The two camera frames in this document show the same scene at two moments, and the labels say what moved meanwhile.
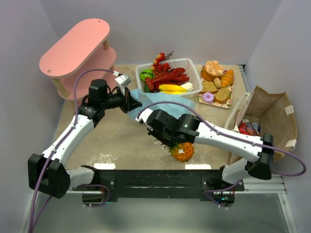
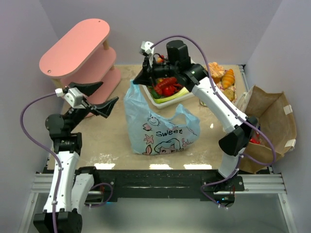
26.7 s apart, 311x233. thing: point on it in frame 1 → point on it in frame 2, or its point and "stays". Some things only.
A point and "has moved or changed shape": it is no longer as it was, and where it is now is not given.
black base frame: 206,184 stays
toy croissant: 227,78 stays
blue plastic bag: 146,99 has moved or changed shape
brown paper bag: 276,116 stays
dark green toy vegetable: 146,89 → 155,95
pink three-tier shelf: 86,49 stays
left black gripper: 127,101 → 87,104
